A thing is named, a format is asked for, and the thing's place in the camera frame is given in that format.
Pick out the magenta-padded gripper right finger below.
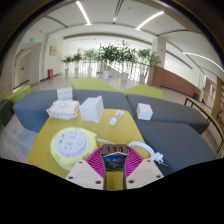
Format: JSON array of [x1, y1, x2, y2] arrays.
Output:
[[122, 146, 165, 191]]

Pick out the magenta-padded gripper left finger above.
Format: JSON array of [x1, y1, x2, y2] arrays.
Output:
[[65, 146, 108, 191]]

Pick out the dark charger with orange ports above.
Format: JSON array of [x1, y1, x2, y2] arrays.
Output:
[[100, 143, 130, 173]]

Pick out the round yellow-green power strip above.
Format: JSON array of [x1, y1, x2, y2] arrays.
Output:
[[49, 126, 100, 171]]

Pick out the small white cube box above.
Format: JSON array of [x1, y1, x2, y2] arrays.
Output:
[[135, 102, 154, 121]]

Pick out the small white tube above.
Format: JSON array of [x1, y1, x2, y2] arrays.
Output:
[[109, 109, 125, 127]]

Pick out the large white box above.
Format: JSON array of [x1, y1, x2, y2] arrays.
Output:
[[78, 95, 105, 124]]

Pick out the soft tissue pack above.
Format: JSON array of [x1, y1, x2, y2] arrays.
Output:
[[45, 99, 81, 121]]

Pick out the yellow-green sofa bench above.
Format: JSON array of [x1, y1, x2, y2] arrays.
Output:
[[70, 77, 122, 94], [6, 84, 32, 105], [123, 83, 165, 101]]

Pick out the white stacked boxes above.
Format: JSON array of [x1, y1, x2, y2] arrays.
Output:
[[56, 86, 74, 102]]

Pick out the long grey sofa bench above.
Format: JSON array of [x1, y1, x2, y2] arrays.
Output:
[[12, 88, 127, 134]]

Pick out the dark grey ottoman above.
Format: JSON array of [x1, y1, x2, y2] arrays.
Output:
[[0, 98, 15, 128]]

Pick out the group of potted plants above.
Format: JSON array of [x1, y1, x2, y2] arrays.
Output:
[[61, 39, 161, 85]]

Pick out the ceiling strip lights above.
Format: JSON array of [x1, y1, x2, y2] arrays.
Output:
[[74, 0, 224, 73]]

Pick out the white power cable with plug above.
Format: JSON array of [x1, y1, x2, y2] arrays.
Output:
[[96, 137, 169, 167]]

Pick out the wooden bench frame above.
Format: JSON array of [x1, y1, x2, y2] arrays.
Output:
[[183, 96, 224, 149]]

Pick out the framed wall picture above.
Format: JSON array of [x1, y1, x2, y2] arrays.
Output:
[[48, 45, 58, 57]]

